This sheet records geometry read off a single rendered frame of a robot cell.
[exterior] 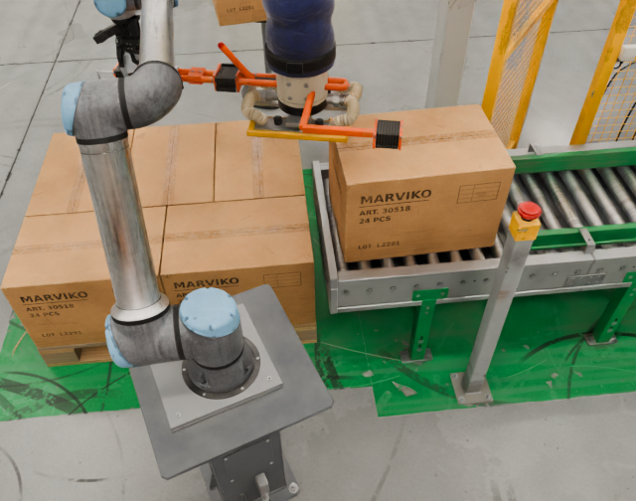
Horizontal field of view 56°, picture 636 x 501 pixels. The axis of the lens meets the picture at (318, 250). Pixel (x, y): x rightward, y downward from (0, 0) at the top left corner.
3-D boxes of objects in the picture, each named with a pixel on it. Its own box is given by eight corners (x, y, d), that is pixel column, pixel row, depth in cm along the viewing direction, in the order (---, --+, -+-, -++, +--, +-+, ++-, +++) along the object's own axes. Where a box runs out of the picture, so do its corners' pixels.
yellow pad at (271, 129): (350, 125, 204) (351, 113, 200) (347, 143, 197) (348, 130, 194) (252, 119, 208) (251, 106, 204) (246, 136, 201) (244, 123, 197)
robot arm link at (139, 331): (181, 372, 158) (121, 81, 128) (113, 382, 156) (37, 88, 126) (183, 341, 172) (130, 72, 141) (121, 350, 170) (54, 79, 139)
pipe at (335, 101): (356, 89, 213) (356, 75, 209) (348, 130, 196) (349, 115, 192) (261, 83, 217) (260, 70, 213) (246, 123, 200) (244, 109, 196)
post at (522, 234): (476, 379, 259) (534, 209, 187) (481, 393, 255) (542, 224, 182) (461, 381, 259) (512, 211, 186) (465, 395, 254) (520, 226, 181)
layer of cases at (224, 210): (298, 178, 331) (295, 116, 302) (315, 323, 263) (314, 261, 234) (78, 194, 324) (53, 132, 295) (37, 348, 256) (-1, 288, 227)
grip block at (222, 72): (244, 78, 207) (242, 63, 203) (238, 93, 201) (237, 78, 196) (221, 77, 208) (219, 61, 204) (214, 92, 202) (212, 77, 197)
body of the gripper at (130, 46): (141, 57, 196) (132, 21, 187) (116, 55, 197) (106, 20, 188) (149, 45, 201) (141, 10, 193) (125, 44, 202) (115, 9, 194)
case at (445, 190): (462, 181, 265) (479, 103, 236) (493, 246, 238) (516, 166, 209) (328, 195, 260) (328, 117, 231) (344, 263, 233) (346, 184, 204)
